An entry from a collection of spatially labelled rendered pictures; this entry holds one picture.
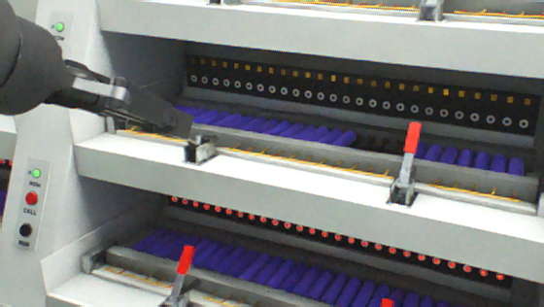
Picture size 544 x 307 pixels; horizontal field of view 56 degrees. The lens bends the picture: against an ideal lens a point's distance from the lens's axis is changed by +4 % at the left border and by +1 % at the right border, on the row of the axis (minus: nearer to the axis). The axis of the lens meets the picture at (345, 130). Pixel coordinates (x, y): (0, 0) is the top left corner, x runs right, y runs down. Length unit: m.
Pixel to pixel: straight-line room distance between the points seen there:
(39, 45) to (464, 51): 0.38
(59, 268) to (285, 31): 0.44
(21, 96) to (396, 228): 0.36
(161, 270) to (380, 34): 0.44
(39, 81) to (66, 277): 0.43
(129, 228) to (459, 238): 0.54
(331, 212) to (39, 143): 0.43
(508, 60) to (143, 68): 0.54
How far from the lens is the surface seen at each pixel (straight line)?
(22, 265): 0.83
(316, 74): 0.73
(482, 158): 0.64
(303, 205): 0.57
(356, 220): 0.55
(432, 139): 0.67
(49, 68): 0.44
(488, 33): 0.53
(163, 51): 0.86
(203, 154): 0.65
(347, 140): 0.67
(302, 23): 0.59
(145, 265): 0.78
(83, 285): 0.80
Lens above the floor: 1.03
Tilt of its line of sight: level
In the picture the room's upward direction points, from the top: 9 degrees clockwise
